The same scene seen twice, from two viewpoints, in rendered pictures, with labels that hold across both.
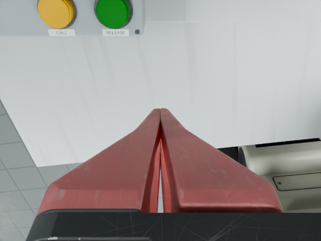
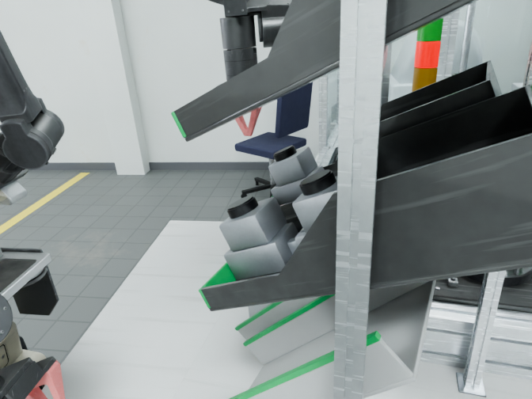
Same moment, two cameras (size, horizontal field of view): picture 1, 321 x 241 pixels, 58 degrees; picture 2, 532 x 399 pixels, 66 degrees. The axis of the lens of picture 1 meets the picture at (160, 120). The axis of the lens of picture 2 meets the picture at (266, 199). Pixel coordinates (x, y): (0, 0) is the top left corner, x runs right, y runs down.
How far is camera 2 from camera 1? 0.72 m
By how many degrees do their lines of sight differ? 59
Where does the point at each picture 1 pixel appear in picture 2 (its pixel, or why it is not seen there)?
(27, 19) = not seen: hidden behind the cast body
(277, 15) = (207, 347)
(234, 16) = (219, 323)
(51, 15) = not seen: hidden behind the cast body
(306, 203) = not seen: outside the picture
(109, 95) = (199, 259)
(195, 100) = (165, 298)
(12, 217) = (72, 259)
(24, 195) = (86, 276)
